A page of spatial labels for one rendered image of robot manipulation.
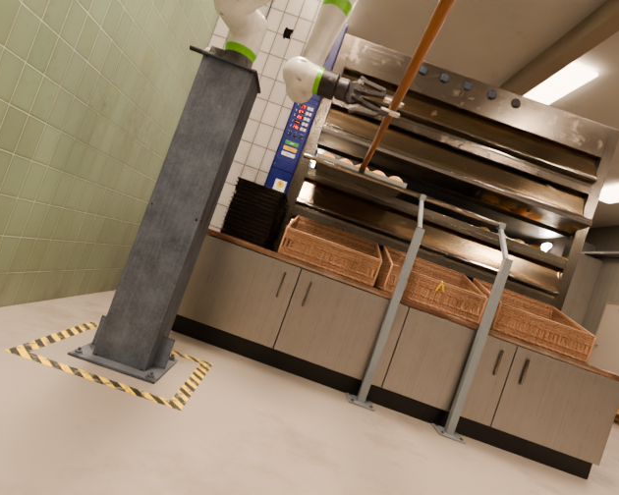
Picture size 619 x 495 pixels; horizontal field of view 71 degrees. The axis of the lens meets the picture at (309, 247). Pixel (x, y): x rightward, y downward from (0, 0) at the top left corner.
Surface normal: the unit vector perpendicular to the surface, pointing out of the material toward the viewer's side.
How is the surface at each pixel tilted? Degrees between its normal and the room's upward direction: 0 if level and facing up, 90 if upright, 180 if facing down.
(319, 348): 90
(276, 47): 90
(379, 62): 90
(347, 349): 90
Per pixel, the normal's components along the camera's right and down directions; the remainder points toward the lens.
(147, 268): 0.04, -0.02
